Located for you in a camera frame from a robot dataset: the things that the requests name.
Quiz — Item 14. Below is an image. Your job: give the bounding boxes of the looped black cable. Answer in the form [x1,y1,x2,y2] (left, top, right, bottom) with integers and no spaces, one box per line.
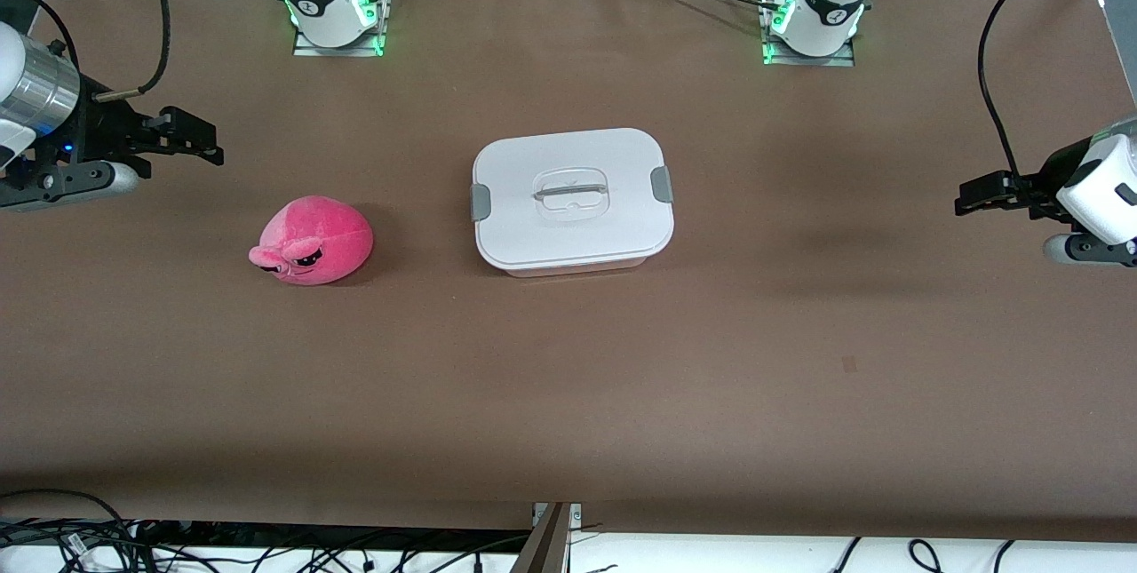
[0,489,136,573]

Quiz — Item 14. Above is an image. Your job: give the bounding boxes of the brown table cover sheet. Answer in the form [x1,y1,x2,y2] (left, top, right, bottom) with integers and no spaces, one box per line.
[0,0,1137,544]

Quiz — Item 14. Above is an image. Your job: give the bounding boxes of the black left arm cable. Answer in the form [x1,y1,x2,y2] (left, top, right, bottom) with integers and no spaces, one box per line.
[977,0,1137,187]

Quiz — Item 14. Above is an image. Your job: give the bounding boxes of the white box lid grey latches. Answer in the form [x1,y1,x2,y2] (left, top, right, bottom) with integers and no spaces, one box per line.
[469,127,674,272]

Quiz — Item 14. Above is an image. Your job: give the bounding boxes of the pale pink plastic box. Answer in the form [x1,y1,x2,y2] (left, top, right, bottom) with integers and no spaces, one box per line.
[502,253,649,280]

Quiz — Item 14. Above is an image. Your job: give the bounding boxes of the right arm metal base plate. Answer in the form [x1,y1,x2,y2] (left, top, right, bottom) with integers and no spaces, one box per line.
[293,0,387,58]

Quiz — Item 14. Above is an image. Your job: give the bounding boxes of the pink plush toy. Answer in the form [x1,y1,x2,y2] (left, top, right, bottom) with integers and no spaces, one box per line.
[249,195,375,287]

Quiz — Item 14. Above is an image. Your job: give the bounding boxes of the tangled black cable bundle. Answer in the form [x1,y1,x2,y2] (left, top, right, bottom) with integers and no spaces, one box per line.
[133,520,534,573]

